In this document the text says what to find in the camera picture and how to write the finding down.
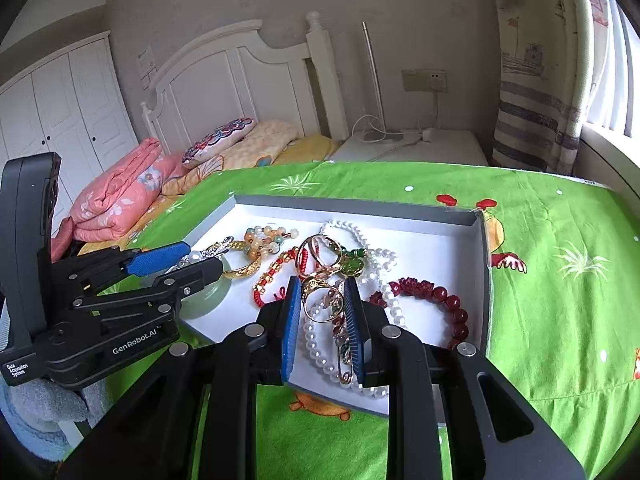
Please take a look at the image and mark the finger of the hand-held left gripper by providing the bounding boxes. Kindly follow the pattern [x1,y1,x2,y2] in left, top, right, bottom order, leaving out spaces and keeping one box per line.
[75,258,224,326]
[52,241,192,286]

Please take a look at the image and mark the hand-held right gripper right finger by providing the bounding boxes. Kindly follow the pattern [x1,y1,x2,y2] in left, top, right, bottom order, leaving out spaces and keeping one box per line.
[342,276,586,480]

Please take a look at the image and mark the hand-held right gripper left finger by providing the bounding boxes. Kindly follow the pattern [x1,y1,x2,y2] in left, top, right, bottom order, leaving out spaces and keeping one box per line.
[60,276,303,480]

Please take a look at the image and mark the white pearl bracelet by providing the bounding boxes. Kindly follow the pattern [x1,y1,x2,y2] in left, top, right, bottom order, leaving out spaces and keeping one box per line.
[302,280,401,398]

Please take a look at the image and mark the silver pearl brooch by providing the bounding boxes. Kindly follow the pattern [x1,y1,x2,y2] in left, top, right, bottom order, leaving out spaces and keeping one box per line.
[175,235,236,271]

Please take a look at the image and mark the gold bangle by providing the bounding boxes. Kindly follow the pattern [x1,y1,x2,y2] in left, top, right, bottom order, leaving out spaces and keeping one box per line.
[220,235,263,281]

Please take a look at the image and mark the red cord bracelet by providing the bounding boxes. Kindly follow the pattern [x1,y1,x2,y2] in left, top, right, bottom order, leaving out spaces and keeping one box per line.
[252,246,302,308]

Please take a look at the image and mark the gold ring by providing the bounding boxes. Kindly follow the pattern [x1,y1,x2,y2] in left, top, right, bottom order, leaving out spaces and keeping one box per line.
[302,277,346,323]

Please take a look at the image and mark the pearl necklace with green pendant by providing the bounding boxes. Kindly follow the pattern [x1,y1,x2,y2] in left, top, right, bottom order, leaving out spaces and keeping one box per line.
[320,220,398,286]

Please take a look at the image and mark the multicolour stone bead bracelet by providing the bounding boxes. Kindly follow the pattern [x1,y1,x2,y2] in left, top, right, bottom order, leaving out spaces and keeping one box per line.
[244,225,300,261]

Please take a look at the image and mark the rose gold interlocked rings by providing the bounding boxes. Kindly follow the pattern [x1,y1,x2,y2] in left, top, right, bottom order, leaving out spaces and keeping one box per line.
[297,234,347,281]

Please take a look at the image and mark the grey jewelry box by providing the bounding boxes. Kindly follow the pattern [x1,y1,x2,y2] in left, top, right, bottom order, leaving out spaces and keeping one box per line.
[177,194,493,418]

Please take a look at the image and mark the person's left forearm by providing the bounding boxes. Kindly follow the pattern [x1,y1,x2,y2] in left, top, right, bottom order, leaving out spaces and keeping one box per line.
[0,300,108,463]

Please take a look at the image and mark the pale green jade bangle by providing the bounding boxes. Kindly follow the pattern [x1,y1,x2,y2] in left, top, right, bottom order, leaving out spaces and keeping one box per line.
[180,255,235,322]

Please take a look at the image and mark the pink folded quilt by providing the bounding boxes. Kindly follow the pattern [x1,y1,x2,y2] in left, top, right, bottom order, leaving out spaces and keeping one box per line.
[50,137,188,261]

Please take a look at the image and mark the embroidered floral pillow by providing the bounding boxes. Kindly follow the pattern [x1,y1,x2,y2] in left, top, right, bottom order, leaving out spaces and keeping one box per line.
[181,117,257,168]

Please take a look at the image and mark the cream orange-leaf pillow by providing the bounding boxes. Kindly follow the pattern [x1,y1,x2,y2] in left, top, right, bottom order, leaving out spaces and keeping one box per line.
[162,120,301,196]

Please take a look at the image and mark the white wardrobe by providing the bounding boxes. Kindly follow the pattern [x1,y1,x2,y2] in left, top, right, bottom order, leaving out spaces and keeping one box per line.
[0,30,138,221]

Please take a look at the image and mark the yellow bed sheet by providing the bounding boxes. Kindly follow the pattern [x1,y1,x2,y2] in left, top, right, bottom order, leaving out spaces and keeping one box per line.
[80,132,338,256]

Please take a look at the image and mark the white wooden headboard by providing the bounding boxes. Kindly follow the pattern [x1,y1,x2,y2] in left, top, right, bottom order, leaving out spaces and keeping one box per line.
[140,10,348,156]

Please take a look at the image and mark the green cartoon print blanket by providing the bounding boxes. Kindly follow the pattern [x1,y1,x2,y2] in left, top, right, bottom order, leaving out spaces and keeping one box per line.
[60,160,640,480]

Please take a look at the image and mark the white nightstand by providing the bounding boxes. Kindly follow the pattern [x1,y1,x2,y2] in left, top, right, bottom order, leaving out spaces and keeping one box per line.
[327,129,490,167]

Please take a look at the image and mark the slim white lamp pole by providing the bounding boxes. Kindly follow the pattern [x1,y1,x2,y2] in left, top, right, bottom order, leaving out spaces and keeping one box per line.
[361,21,388,136]

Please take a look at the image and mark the printed striped curtain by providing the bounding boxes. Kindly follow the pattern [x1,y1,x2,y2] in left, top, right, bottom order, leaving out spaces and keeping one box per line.
[487,0,586,176]

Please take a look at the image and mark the dark red bead bracelet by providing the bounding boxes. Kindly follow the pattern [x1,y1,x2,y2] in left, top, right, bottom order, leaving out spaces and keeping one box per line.
[370,276,471,351]

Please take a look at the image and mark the paper sheet on wall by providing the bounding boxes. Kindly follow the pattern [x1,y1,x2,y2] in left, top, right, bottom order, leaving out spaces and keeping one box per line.
[136,45,158,91]

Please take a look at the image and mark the white charging cable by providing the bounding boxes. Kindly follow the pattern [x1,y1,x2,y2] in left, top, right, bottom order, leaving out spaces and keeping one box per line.
[350,91,441,143]

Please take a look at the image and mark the wall socket panel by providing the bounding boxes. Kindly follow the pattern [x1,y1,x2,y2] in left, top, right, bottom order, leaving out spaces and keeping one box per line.
[401,70,447,93]

